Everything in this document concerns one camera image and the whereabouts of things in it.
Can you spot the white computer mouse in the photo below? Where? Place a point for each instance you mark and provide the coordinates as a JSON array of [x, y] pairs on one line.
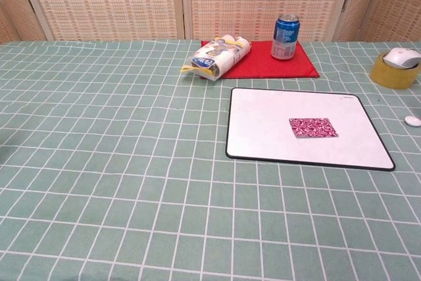
[[403, 58]]

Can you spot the yellow packing tape roll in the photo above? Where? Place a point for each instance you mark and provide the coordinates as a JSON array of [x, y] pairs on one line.
[[391, 78]]

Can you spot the white snack bag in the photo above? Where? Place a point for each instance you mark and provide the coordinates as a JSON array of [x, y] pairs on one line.
[[217, 59]]

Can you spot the white board with black edge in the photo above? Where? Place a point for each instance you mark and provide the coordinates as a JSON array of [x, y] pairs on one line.
[[263, 129]]

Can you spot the green checked tablecloth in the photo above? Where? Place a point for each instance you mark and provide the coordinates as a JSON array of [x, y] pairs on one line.
[[131, 179]]

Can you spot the red cloth mat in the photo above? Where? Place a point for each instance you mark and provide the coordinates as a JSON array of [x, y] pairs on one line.
[[263, 65]]

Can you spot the small white bottle cap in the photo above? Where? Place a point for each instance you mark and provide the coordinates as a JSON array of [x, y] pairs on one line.
[[411, 120]]

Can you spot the pink patterned rectangular card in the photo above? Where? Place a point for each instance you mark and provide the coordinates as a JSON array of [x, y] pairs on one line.
[[313, 128]]

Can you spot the blue soda can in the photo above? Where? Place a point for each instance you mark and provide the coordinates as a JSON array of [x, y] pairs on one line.
[[285, 39]]

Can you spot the metal screen hinge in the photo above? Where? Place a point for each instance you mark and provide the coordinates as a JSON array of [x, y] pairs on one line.
[[345, 4]]

